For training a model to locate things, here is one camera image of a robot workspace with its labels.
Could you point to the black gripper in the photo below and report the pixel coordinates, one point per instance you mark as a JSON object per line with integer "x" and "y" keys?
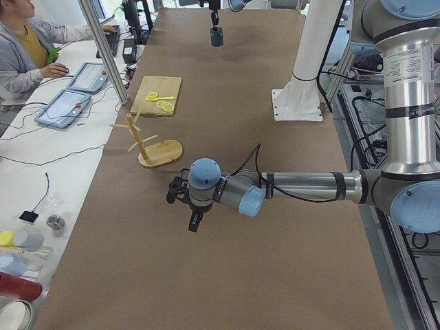
{"x": 199, "y": 209}
{"x": 214, "y": 5}

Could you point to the dark teal cup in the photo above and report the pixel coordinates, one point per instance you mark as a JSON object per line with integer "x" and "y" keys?
{"x": 216, "y": 36}

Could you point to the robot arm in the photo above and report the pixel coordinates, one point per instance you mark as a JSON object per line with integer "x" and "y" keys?
{"x": 407, "y": 186}
{"x": 234, "y": 5}

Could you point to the wooden cup storage rack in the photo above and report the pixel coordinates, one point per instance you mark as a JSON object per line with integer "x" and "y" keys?
{"x": 153, "y": 155}

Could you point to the grey cup lying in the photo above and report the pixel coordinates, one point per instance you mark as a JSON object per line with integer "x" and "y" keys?
{"x": 30, "y": 241}

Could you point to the yellow plastic knife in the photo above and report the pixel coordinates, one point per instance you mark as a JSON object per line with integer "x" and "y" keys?
{"x": 159, "y": 98}

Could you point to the wooden cutting board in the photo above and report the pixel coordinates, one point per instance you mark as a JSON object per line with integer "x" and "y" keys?
{"x": 165, "y": 86}

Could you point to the lemon slice front left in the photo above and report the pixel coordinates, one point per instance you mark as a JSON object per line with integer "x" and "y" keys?
{"x": 168, "y": 108}

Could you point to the lemon slice middle left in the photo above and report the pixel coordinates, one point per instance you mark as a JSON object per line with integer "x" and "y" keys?
{"x": 163, "y": 104}

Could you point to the black keyboard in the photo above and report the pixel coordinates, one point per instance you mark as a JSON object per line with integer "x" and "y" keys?
{"x": 113, "y": 39}

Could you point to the blue teach pendant far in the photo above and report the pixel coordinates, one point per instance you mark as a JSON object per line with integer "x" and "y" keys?
{"x": 90, "y": 78}

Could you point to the blue teach pendant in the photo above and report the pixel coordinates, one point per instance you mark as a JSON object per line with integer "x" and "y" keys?
{"x": 63, "y": 109}
{"x": 90, "y": 78}

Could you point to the blue teach pendant near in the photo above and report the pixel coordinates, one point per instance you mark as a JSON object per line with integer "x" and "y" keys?
{"x": 63, "y": 109}

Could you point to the seated person grey hoodie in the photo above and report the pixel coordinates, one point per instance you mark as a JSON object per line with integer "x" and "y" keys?
{"x": 26, "y": 41}

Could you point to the red thermos bottle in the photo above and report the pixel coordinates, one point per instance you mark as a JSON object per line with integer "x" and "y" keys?
{"x": 19, "y": 288}

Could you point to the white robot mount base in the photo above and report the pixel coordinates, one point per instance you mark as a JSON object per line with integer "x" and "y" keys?
{"x": 299, "y": 100}

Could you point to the aluminium frame post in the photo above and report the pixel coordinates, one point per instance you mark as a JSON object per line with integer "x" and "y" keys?
{"x": 91, "y": 17}

